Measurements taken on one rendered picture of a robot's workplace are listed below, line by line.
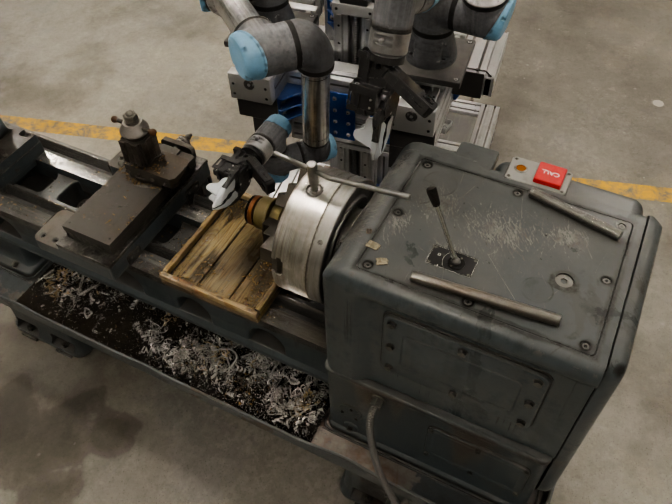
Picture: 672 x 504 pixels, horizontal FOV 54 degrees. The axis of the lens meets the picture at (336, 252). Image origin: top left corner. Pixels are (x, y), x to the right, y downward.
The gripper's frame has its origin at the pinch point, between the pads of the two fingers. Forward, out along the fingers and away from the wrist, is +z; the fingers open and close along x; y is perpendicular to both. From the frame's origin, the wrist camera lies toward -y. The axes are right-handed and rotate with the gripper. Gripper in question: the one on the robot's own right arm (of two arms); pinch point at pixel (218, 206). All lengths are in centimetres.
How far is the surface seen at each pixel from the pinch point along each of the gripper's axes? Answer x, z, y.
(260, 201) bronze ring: 3.8, -2.8, -11.1
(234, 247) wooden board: -19.5, -3.3, 0.8
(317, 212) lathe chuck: 13.9, 3.2, -30.5
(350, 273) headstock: 16, 17, -45
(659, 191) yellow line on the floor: -108, -180, -111
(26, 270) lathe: -50, 14, 77
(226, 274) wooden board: -19.6, 5.7, -2.4
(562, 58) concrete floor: -106, -269, -42
